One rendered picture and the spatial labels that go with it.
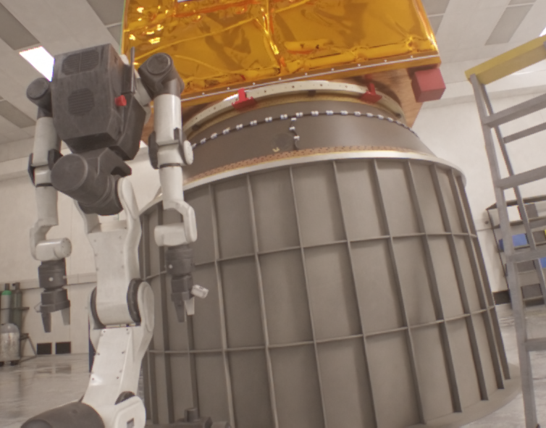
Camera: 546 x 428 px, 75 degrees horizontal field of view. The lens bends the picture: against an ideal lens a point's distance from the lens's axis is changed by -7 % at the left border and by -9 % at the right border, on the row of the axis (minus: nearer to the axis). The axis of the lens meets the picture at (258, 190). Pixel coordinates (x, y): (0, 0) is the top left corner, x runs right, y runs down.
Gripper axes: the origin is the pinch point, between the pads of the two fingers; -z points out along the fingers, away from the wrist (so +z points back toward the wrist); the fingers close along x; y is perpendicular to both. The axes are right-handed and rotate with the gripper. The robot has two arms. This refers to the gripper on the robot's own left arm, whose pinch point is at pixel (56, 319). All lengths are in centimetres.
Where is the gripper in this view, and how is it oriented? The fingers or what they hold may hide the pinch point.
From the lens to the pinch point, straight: 141.4
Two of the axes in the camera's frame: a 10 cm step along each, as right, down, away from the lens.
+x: 0.8, 1.1, 9.9
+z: -1.3, -9.8, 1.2
